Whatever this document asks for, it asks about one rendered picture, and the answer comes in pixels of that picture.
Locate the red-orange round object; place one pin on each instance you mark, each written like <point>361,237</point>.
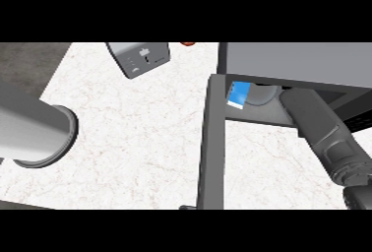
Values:
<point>188,43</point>

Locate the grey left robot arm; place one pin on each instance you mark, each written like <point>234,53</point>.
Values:
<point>29,131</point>

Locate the blue and white milk carton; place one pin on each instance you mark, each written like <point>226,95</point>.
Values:
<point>238,93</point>

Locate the grey toaster appliance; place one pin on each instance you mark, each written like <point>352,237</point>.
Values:
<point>141,59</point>

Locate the grey microwave body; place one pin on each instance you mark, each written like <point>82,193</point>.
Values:
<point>300,62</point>

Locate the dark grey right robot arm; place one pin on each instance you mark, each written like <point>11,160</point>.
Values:
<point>318,131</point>

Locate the dark grey microwave door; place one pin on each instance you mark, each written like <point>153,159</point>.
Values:
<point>213,147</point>

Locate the grey round microwave turntable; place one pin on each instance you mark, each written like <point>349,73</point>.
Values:
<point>263,95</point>

